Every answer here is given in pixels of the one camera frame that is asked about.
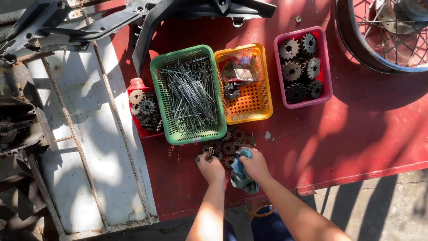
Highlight person's right hand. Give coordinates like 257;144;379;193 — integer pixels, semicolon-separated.
239;148;272;183

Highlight white rusty metal rack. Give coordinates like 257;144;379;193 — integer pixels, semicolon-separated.
13;5;160;241

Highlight dark scrap machine parts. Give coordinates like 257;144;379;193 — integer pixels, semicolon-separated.
0;152;66;241

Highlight person's left hand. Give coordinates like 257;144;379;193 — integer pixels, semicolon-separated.
197;151;226;185

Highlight red cut-open oil container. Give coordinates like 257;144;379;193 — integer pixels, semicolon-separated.
126;78;165;139

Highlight heap of rusty sprockets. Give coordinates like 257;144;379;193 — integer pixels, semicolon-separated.
194;126;256;169

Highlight pink plastic basket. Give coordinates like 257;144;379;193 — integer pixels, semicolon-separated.
274;26;333;110

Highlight greasy motorcycle engine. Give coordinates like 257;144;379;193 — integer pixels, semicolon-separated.
0;62;57;158

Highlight orange stool rim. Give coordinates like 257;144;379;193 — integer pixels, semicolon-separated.
244;202;275;218

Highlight black motorcycle frame part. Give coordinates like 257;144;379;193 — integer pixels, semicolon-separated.
0;0;278;77

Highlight blue-grey cleaning cloth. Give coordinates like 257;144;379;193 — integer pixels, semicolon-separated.
230;148;260;194

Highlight stack of greasy sprockets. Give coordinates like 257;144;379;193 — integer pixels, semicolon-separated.
129;89;163;132

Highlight green plastic basket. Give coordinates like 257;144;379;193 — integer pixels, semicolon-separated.
149;44;228;145

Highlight bundle of metal spokes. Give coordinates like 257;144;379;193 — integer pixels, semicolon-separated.
160;56;219;133

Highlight single dark sprocket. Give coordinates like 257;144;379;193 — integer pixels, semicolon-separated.
223;83;240;100

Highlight spoked motorcycle wheel rim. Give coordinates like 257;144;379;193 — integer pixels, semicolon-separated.
335;0;428;74

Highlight person's blue trousers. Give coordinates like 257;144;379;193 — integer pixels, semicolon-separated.
223;205;295;241

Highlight yellow plastic basket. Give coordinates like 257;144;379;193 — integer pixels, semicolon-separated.
214;43;274;125

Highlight crumpled clear plastic bag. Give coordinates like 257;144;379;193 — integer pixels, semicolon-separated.
221;55;259;84

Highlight group of dark toothed sprockets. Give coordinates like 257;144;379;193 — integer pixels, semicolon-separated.
278;32;324;104

